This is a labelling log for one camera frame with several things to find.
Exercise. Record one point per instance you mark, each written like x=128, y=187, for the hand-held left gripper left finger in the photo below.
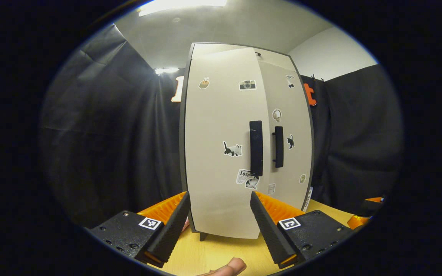
x=171, y=230

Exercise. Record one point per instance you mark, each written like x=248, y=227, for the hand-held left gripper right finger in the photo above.
x=269, y=230

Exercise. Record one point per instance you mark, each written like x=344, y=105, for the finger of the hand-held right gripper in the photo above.
x=370, y=207
x=359, y=222

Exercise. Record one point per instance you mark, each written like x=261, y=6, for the white shoe cabinet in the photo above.
x=221, y=214

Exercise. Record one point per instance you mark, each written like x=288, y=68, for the white cabinet door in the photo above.
x=213, y=115
x=296, y=172

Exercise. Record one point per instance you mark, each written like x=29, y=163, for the black backdrop cloth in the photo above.
x=109, y=134

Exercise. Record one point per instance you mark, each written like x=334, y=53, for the small bright light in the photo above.
x=166, y=71

